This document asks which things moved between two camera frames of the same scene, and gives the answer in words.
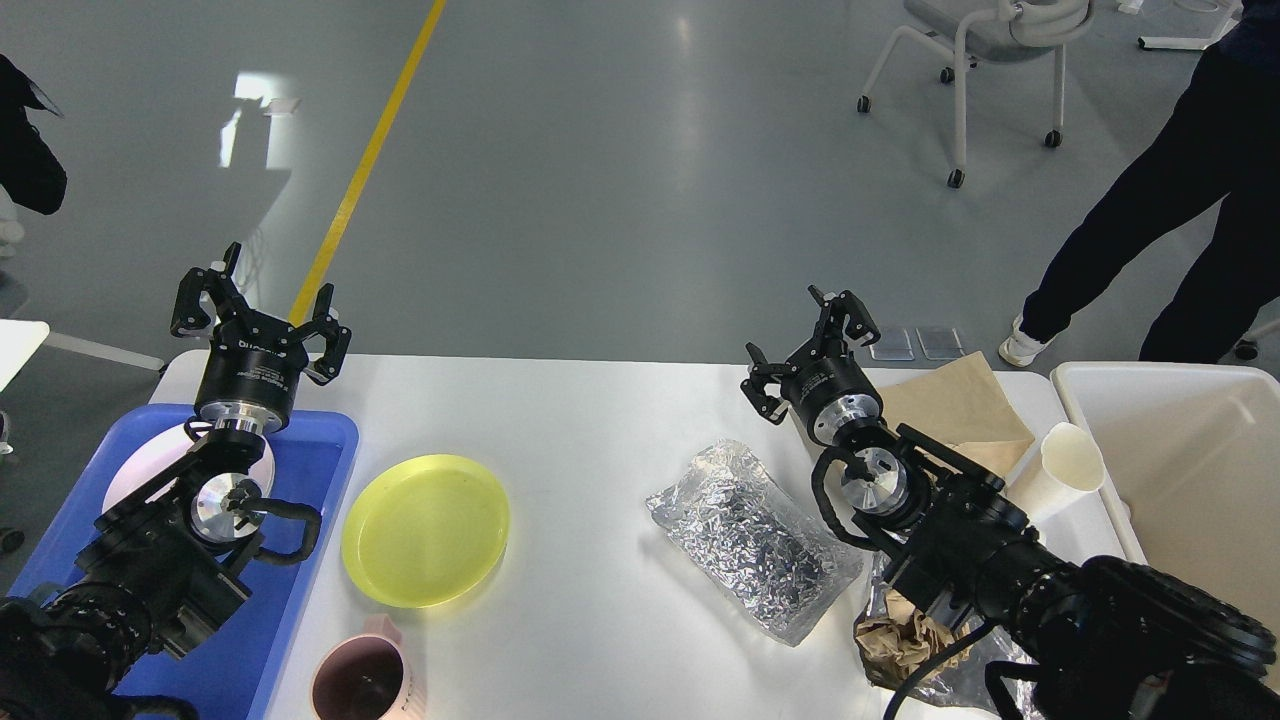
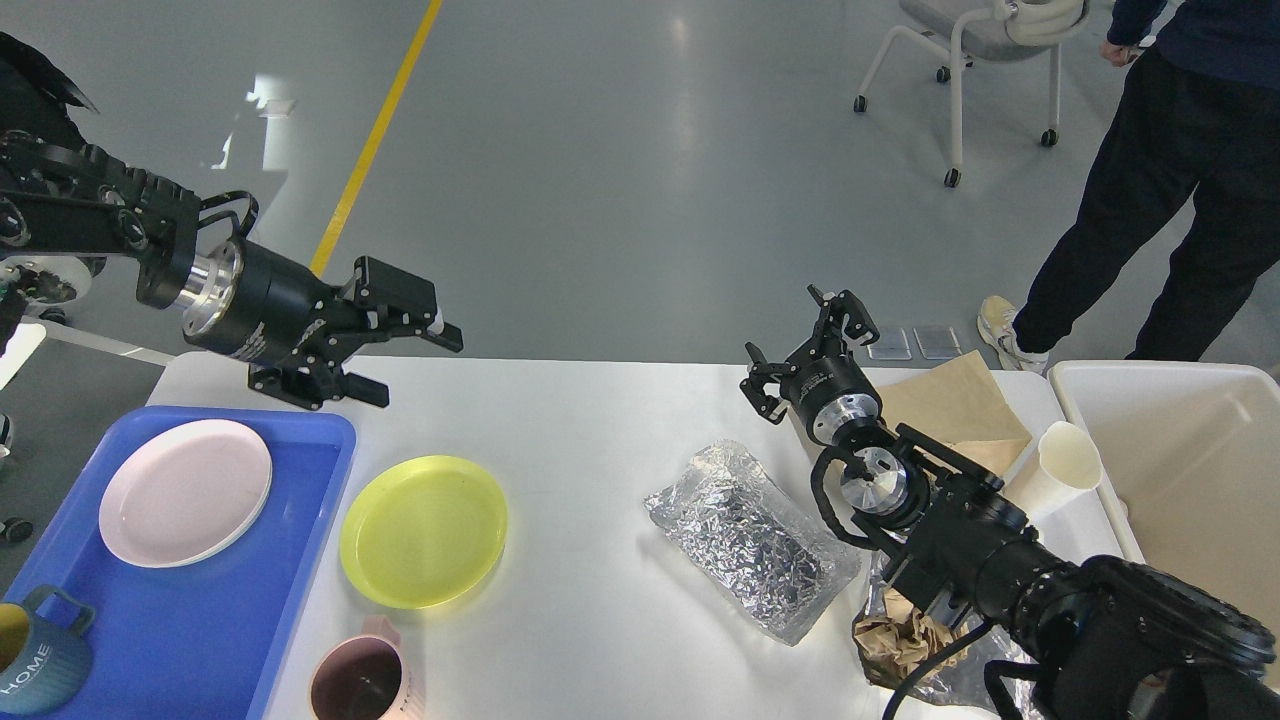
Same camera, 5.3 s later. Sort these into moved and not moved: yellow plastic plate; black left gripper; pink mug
Moved: black left gripper
Not moved: pink mug; yellow plastic plate
